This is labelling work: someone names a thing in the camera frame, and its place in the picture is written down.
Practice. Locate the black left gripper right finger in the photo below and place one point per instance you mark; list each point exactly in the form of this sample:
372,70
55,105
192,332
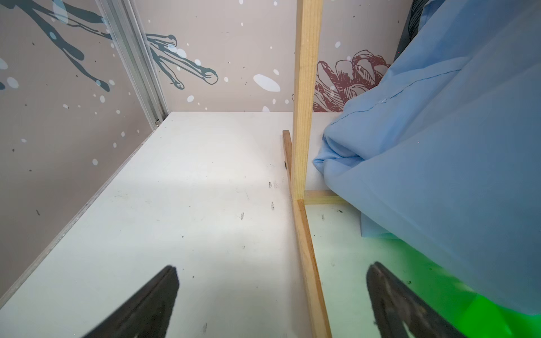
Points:
399,312

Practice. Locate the green plastic mesh basket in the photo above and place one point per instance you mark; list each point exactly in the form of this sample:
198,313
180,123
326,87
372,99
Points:
468,311

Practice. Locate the wooden clothes rack frame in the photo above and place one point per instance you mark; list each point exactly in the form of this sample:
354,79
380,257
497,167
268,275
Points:
296,147

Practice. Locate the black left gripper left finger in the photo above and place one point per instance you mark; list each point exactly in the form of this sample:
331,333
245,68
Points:
147,313

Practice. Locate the light blue long-sleeve shirt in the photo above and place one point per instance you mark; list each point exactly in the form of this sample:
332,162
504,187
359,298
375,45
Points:
445,152

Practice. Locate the aluminium frame corner post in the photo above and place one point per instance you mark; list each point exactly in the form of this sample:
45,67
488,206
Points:
128,34

